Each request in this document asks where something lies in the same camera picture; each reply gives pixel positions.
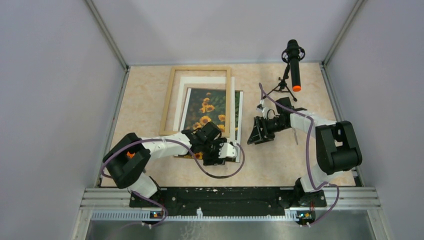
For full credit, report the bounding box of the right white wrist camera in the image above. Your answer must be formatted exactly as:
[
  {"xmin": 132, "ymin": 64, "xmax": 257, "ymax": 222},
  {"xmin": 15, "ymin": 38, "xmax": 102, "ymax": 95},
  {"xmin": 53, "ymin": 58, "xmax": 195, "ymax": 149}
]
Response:
[{"xmin": 256, "ymin": 99, "xmax": 270, "ymax": 119}]

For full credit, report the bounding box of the orange curved toy block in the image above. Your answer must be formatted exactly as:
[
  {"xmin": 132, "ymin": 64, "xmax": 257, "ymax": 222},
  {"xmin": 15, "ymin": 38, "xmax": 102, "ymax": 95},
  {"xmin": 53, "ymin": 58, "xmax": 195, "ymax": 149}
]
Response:
[{"xmin": 126, "ymin": 151, "xmax": 135, "ymax": 159}]

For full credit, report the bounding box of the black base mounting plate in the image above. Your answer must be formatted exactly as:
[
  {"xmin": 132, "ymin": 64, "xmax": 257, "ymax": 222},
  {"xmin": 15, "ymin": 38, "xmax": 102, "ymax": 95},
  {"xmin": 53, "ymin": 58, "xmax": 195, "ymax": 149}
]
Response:
[{"xmin": 129, "ymin": 186, "xmax": 327, "ymax": 217}]

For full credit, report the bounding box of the black microphone orange tip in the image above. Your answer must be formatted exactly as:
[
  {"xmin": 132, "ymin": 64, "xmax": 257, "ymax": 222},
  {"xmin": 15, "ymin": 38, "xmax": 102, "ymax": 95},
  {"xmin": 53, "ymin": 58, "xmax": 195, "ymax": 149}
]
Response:
[{"xmin": 281, "ymin": 39, "xmax": 306, "ymax": 92}]

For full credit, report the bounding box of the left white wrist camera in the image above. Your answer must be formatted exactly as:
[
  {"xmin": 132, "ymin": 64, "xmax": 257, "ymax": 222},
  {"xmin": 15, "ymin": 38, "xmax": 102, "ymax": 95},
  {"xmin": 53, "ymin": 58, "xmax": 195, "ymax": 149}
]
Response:
[{"xmin": 218, "ymin": 141, "xmax": 238, "ymax": 159}]

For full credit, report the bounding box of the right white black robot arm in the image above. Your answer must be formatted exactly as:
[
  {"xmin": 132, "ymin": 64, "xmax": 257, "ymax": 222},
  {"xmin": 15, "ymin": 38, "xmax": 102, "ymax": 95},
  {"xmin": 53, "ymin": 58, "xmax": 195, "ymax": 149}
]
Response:
[{"xmin": 247, "ymin": 97, "xmax": 363, "ymax": 206}]

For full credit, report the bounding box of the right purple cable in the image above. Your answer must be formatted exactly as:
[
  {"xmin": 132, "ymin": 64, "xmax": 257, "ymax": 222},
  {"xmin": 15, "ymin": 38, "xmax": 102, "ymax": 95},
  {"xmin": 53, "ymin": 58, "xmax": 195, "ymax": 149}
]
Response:
[{"xmin": 258, "ymin": 82, "xmax": 341, "ymax": 229}]

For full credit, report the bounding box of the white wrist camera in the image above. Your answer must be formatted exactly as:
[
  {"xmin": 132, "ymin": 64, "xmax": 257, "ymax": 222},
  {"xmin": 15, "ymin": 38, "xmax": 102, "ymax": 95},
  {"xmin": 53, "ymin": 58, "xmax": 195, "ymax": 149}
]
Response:
[
  {"xmin": 218, "ymin": 141, "xmax": 238, "ymax": 159},
  {"xmin": 256, "ymin": 99, "xmax": 270, "ymax": 119}
]

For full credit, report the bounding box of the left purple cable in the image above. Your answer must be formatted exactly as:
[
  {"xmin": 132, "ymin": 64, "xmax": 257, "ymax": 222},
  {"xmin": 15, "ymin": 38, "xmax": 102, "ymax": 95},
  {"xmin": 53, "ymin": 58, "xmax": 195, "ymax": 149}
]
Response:
[{"xmin": 99, "ymin": 138, "xmax": 247, "ymax": 229}]

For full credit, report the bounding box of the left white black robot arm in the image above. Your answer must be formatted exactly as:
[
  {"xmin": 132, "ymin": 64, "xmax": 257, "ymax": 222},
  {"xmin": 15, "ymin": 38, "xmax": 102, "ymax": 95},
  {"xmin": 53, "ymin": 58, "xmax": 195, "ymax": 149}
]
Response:
[{"xmin": 101, "ymin": 122, "xmax": 238, "ymax": 207}]

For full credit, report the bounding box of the purple cable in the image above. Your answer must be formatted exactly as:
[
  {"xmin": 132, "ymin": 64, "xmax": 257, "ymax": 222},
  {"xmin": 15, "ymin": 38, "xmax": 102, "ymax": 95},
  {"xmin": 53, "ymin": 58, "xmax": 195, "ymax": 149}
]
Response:
[
  {"xmin": 258, "ymin": 82, "xmax": 341, "ymax": 229},
  {"xmin": 99, "ymin": 138, "xmax": 247, "ymax": 229}
]

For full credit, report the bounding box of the aluminium front rail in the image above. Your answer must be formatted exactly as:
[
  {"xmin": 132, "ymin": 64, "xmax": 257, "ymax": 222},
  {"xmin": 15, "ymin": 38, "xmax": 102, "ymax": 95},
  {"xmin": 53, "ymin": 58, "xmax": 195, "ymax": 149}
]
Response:
[{"xmin": 80, "ymin": 186, "xmax": 381, "ymax": 222}]

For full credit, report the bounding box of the white mat board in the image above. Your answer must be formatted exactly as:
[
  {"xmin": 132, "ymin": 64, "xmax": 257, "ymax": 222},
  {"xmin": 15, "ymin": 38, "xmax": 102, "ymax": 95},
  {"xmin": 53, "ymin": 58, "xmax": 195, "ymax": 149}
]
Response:
[{"xmin": 172, "ymin": 76, "xmax": 236, "ymax": 132}]

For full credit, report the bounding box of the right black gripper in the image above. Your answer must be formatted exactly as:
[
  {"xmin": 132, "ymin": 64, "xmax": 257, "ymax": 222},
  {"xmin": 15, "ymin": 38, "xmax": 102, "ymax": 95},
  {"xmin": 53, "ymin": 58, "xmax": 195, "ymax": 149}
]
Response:
[{"xmin": 247, "ymin": 115, "xmax": 290, "ymax": 145}]

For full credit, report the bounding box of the black mini tripod stand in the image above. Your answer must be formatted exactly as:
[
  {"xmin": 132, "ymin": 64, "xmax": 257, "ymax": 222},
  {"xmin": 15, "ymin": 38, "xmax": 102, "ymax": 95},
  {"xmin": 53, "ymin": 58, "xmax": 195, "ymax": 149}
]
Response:
[{"xmin": 267, "ymin": 46, "xmax": 300, "ymax": 102}]

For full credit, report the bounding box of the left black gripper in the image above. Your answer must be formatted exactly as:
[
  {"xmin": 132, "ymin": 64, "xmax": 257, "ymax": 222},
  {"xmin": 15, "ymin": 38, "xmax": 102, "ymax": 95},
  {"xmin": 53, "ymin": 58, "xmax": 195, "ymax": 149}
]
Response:
[{"xmin": 201, "ymin": 137, "xmax": 227, "ymax": 166}]

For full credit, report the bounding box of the wooden picture frame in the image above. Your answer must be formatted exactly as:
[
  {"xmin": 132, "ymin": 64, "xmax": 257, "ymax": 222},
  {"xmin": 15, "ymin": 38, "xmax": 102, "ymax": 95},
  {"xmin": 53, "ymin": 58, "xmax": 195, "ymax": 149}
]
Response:
[{"xmin": 158, "ymin": 65, "xmax": 235, "ymax": 137}]

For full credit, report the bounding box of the sunflower photo print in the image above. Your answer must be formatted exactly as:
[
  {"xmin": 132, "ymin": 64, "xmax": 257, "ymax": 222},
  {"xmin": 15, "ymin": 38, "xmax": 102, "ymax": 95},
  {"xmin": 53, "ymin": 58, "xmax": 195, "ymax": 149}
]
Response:
[{"xmin": 179, "ymin": 87, "xmax": 243, "ymax": 163}]

